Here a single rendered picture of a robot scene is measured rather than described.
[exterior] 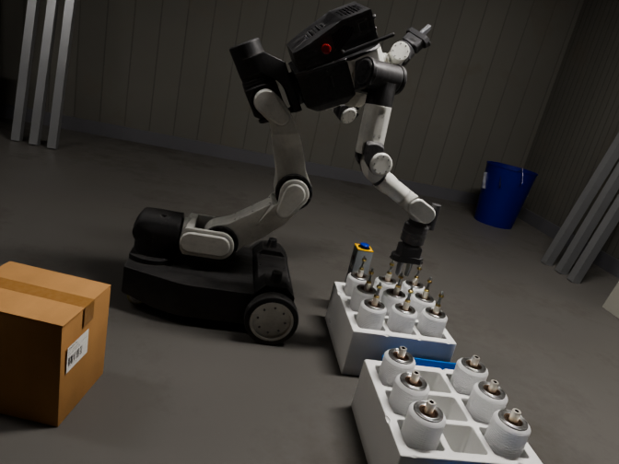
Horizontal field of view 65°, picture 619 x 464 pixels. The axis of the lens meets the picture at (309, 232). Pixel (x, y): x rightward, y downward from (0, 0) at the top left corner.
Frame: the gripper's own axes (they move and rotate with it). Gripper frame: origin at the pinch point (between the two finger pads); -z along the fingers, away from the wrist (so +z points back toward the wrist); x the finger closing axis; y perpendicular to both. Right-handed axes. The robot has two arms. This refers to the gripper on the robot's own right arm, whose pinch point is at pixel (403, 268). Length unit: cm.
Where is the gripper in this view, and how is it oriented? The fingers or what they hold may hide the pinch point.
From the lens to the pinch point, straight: 185.5
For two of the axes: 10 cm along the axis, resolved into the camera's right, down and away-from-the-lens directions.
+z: 2.1, -9.3, -3.1
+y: -2.0, -3.6, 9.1
